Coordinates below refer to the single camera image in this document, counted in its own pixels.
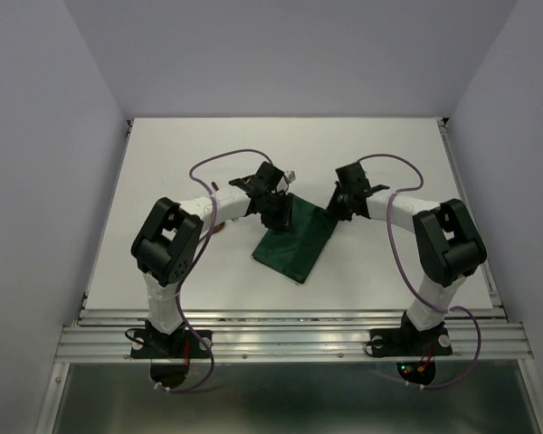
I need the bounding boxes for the dark green cloth napkin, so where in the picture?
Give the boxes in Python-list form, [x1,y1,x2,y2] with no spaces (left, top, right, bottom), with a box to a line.
[252,196,338,284]

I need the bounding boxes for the brown wooden spoon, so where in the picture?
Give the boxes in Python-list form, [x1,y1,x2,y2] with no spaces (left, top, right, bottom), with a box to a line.
[210,222,226,234]

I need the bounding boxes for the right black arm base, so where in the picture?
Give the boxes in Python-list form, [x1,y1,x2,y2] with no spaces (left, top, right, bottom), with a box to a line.
[364,315,453,358]

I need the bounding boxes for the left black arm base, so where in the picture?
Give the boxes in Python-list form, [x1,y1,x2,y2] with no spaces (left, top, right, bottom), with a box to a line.
[124,321,209,360]

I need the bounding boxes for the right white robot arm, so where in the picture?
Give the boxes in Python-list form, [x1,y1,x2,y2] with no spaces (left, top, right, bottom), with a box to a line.
[328,162,487,353]

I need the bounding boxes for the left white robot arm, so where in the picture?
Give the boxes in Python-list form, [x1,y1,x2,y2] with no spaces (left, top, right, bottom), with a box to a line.
[130,162,296,356]

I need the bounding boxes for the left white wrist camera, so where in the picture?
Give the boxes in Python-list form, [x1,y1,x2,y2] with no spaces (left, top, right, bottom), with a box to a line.
[284,171,296,184]

